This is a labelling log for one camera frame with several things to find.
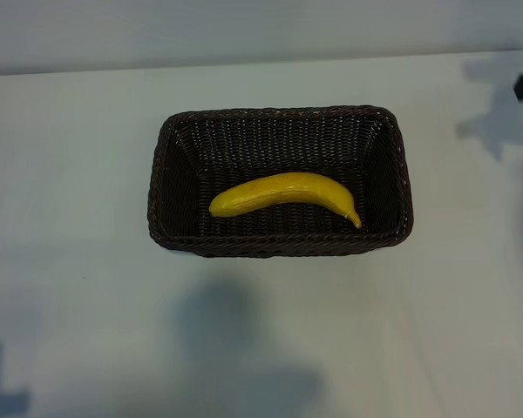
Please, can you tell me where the dark brown woven basket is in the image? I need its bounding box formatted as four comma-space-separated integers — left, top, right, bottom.
146, 103, 415, 259

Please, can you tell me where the yellow banana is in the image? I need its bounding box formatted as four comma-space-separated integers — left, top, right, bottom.
207, 171, 363, 231

